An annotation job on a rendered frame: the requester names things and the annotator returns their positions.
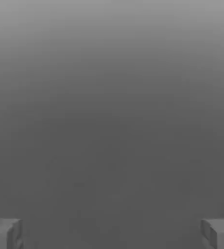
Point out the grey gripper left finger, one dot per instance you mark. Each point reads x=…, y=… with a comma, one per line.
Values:
x=3, y=235

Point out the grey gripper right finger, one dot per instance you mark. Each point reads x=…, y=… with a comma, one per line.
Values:
x=220, y=235

